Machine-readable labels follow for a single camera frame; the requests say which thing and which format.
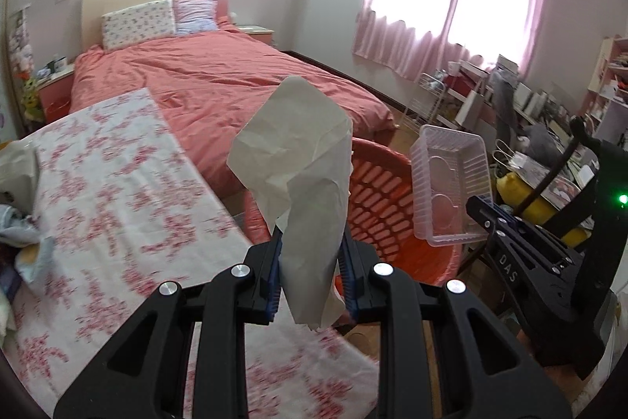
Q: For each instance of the orange plastic basket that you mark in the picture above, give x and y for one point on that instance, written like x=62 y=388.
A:
x=392 y=213

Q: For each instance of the white mug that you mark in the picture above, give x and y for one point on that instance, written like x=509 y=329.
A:
x=60 y=63

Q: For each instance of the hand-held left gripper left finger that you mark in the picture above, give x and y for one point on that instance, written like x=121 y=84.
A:
x=272 y=286

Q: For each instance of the striped pillow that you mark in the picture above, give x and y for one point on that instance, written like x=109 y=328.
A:
x=196 y=14

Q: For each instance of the bed with salmon duvet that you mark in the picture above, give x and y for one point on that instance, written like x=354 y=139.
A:
x=221 y=70

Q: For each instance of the white shelf unit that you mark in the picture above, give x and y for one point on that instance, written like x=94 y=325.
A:
x=608 y=70

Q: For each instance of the light blue cloth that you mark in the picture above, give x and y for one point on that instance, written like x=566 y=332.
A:
x=29 y=232

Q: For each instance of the clear plastic tray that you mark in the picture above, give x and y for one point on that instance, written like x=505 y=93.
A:
x=441 y=183

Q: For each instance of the beige cloth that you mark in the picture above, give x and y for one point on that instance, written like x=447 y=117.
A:
x=294 y=144

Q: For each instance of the cluttered white desk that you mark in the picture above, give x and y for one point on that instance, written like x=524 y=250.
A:
x=471 y=90

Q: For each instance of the red plastic bag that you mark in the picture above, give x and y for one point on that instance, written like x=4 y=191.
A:
x=58 y=109

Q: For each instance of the floral print pillow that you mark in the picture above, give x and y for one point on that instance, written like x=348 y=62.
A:
x=137 y=24

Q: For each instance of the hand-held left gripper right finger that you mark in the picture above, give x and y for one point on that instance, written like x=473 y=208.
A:
x=349 y=286

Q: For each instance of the yellow bag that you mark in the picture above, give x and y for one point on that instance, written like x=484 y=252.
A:
x=520 y=193

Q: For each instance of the plush toy display tube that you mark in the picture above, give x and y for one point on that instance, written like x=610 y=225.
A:
x=22 y=51

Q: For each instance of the pink nightstand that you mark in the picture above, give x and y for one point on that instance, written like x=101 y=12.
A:
x=54 y=92
x=260 y=37

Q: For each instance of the crumpled beige paper bag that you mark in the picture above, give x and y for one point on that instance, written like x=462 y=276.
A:
x=19 y=168

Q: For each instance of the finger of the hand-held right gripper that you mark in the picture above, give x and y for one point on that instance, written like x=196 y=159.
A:
x=510 y=252

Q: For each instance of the pink floral tablecloth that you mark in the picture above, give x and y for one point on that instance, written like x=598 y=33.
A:
x=122 y=203

